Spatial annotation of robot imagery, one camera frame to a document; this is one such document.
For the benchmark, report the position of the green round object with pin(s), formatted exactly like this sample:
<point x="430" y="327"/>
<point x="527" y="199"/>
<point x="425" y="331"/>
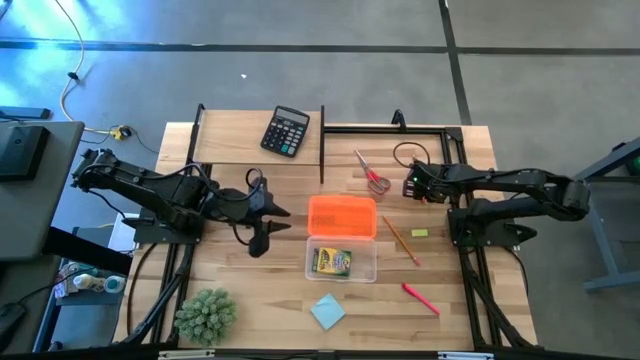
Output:
<point x="636" y="165"/>

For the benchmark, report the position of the pink pen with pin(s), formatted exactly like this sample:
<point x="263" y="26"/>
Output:
<point x="420" y="298"/>

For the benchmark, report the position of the orange-lidded clear pencil case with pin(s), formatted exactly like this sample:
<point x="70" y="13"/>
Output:
<point x="342" y="215"/>

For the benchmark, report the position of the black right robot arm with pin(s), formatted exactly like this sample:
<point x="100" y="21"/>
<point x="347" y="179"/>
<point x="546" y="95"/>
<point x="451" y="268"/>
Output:
<point x="500" y="177"/>

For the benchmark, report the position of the black desk calculator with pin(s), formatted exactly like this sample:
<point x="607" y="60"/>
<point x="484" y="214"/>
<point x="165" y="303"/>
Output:
<point x="285" y="132"/>

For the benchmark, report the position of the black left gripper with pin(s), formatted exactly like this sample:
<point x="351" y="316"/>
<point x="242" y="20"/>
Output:
<point x="245" y="210"/>

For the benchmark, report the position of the white bottle teal cap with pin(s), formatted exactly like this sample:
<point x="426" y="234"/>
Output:
<point x="97" y="284"/>

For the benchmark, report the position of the dark flat bar device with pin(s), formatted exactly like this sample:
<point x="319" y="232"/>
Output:
<point x="25" y="113"/>

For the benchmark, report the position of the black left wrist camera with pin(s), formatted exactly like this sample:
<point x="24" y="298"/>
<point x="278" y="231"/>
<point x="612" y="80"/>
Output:
<point x="258" y="246"/>

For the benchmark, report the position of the yellow green crayon box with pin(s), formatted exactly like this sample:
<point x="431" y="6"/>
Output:
<point x="332" y="261"/>

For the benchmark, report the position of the black flat panel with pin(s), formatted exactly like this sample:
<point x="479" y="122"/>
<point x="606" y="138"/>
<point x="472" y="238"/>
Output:
<point x="85" y="250"/>

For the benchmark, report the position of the black computer mouse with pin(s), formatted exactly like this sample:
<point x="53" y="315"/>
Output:
<point x="11" y="320"/>

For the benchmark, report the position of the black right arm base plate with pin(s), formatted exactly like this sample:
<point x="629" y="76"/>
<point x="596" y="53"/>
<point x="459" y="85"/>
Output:
<point x="500" y="236"/>

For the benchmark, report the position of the green artificial plant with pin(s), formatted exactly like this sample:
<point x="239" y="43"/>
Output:
<point x="205" y="317"/>

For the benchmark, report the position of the ribbed right wrist camera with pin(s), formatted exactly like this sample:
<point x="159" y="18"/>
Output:
<point x="409" y="189"/>

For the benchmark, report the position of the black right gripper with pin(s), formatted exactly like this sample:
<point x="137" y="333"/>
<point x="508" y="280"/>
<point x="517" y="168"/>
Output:
<point x="432" y="182"/>

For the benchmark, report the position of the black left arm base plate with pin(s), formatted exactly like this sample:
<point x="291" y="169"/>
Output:
<point x="160" y="236"/>

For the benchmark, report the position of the blue sticky note pad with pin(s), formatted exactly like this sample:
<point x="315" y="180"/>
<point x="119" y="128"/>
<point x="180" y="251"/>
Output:
<point x="327" y="311"/>

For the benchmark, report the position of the wooden shelf riser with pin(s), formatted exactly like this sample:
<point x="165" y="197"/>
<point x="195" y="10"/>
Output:
<point x="235" y="137"/>

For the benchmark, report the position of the silver metal bracket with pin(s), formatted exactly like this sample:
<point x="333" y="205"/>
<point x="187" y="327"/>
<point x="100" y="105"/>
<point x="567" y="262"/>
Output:
<point x="465" y="356"/>
<point x="186" y="354"/>

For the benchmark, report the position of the grey desk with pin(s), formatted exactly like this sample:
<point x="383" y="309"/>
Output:
<point x="40" y="215"/>

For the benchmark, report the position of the black box device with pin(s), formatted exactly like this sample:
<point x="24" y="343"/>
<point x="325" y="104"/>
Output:
<point x="22" y="150"/>

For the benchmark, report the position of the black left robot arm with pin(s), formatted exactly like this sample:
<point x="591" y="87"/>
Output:
<point x="130" y="182"/>

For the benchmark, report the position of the blue-grey metal cart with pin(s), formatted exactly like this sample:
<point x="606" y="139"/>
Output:
<point x="600" y="235"/>

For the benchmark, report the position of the white paper sheet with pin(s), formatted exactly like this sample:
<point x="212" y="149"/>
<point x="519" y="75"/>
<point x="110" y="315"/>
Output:
<point x="120" y="235"/>

